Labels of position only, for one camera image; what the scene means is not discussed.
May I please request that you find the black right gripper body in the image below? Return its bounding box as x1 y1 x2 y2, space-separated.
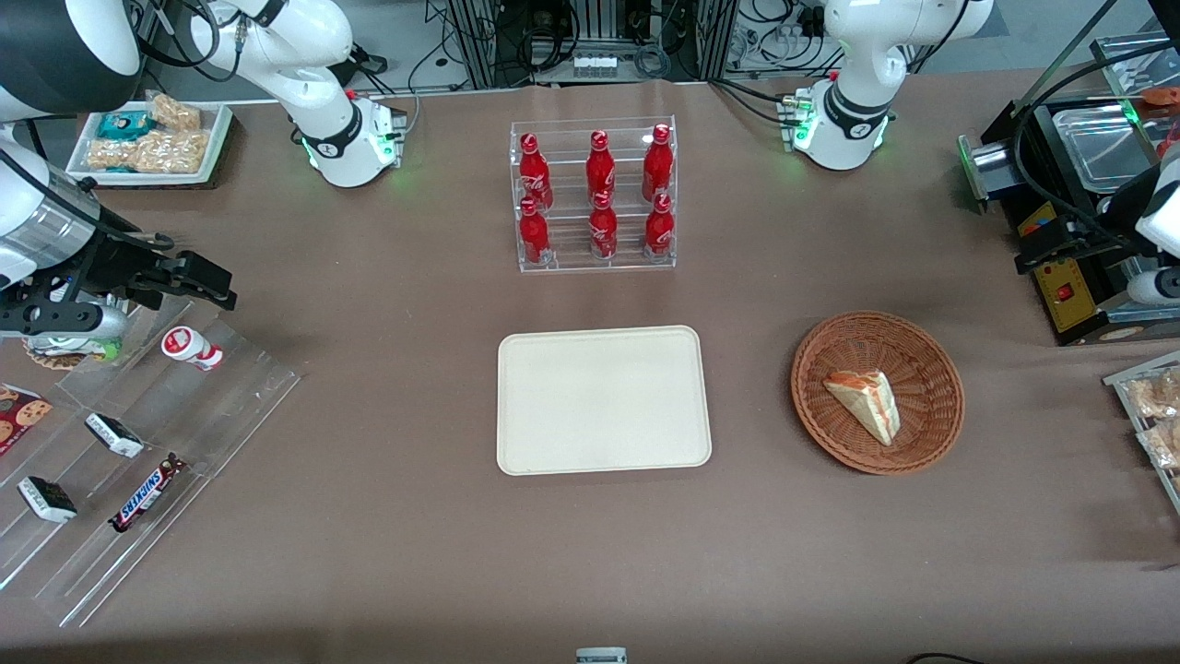
69 219 187 311

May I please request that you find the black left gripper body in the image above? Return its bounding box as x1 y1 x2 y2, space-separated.
1059 170 1159 256

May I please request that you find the triangle sandwich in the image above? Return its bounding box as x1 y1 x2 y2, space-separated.
822 369 901 448

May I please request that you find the small woven basket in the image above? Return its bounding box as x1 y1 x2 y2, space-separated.
22 332 124 372

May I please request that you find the white snack tray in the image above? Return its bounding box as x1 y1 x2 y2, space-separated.
65 101 234 189

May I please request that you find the grey snack tray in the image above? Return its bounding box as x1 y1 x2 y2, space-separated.
1103 350 1180 516

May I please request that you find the brown wicker basket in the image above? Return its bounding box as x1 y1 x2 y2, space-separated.
790 311 966 477

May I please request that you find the cream rectangular tray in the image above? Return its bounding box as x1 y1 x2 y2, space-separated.
497 325 714 477

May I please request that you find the white red yogurt bottle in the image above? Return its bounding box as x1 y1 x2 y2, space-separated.
161 326 225 373

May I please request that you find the black food warmer appliance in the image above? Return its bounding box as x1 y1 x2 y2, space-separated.
957 32 1180 348

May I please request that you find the small rice cracker pack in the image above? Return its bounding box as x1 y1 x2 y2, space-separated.
86 137 141 172
147 91 203 132

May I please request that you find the large rice cracker pack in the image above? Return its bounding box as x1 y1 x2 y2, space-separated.
132 128 212 175

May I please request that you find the clear acrylic stepped display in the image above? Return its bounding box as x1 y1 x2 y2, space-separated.
0 293 303 630

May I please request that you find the teal snack packet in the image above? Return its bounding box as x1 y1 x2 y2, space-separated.
96 110 155 141

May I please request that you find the black white snack bar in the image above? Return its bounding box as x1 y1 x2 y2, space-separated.
17 475 79 525
84 412 146 459

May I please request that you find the red cookie pack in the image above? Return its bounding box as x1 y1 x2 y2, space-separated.
0 382 53 457

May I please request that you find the clear wrapped pastry pack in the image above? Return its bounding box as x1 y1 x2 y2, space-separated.
1128 368 1180 421
1138 420 1180 469

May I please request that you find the snickers chocolate bar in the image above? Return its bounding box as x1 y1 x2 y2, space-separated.
108 453 188 534

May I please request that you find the red cola bottle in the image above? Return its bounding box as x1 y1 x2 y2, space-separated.
517 197 552 267
588 192 620 262
585 130 618 206
643 194 677 260
642 124 676 203
518 133 555 211

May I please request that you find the clear acrylic bottle rack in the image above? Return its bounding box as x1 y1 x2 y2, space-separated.
509 116 678 274

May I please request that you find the aluminium equipment frame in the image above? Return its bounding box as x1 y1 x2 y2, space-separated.
446 0 740 89

